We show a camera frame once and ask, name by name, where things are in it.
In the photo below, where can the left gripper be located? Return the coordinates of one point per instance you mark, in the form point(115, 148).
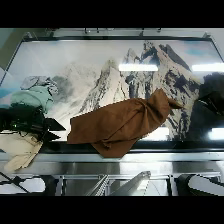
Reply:
point(39, 125)

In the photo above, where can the brown shirt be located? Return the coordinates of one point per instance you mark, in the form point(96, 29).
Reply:
point(123, 123)

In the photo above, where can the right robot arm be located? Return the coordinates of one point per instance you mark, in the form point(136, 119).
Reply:
point(204, 185)

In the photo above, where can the beige garment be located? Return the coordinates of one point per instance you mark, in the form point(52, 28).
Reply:
point(20, 148)

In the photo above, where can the mint green garment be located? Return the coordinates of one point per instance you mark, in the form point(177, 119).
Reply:
point(33, 96)

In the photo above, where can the grey white garment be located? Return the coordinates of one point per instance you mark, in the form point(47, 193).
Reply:
point(38, 81)

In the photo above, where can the black garment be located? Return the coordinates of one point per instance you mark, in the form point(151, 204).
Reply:
point(213, 83)

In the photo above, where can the silver frame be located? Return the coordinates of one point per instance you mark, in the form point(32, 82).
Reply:
point(100, 164)

